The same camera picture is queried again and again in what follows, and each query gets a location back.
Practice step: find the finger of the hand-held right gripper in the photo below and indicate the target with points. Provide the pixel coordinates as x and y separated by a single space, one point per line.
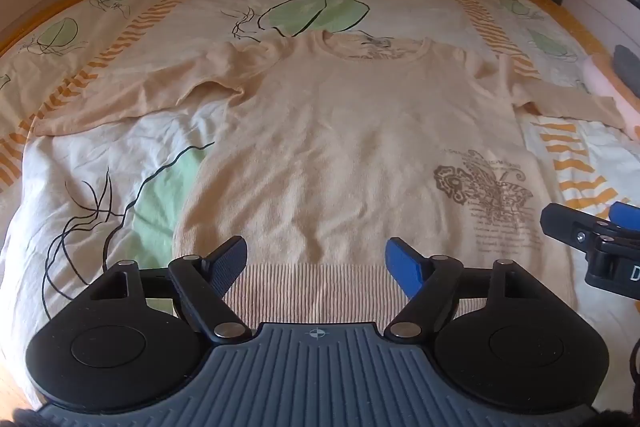
575 227

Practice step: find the leaf print duvet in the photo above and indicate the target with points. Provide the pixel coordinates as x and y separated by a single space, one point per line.
100 167

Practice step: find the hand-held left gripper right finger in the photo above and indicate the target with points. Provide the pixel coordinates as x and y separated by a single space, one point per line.
403 268

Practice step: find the grey cloth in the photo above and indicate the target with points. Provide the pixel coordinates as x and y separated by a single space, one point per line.
626 64

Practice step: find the beige butterfly print sweater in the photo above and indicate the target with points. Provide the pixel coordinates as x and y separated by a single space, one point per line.
340 127

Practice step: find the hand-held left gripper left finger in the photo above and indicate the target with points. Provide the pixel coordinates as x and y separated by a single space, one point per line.
231 258

